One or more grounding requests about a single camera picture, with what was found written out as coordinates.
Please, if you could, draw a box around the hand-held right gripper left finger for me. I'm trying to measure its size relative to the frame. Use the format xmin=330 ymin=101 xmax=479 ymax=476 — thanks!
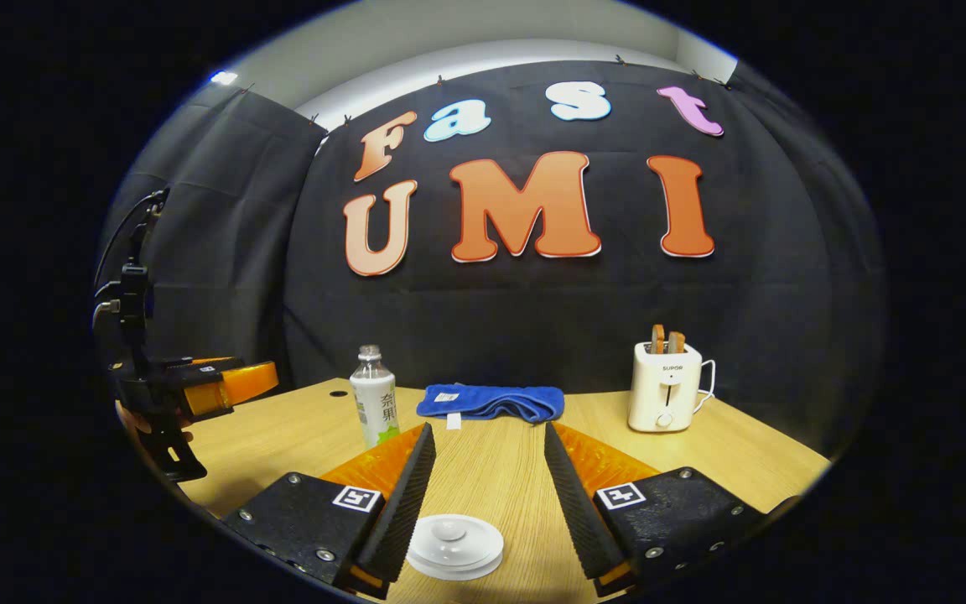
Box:
xmin=221 ymin=422 xmax=438 ymax=601

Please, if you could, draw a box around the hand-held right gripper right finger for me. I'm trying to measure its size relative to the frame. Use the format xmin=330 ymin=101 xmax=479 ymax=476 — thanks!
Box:
xmin=543 ymin=421 xmax=769 ymax=598

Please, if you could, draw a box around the white teacup lid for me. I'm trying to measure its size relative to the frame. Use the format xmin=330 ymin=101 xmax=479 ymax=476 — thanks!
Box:
xmin=413 ymin=513 xmax=504 ymax=565

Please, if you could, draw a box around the clear water bottle white label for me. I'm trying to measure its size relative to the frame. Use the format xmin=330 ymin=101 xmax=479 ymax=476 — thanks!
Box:
xmin=350 ymin=344 xmax=401 ymax=450

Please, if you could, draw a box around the white saucer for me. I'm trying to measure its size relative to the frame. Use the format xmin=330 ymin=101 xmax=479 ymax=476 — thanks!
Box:
xmin=406 ymin=549 xmax=505 ymax=582

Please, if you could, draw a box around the blue towel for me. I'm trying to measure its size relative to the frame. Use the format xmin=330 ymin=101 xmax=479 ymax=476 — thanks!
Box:
xmin=416 ymin=383 xmax=566 ymax=430

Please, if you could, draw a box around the white toaster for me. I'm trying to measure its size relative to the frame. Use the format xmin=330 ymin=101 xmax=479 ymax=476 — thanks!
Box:
xmin=627 ymin=340 xmax=702 ymax=434

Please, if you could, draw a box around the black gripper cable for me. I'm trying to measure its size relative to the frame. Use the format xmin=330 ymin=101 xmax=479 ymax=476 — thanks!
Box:
xmin=91 ymin=191 xmax=167 ymax=336

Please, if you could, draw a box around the white toaster cable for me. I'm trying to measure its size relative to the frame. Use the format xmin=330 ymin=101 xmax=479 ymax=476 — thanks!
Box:
xmin=693 ymin=359 xmax=717 ymax=414

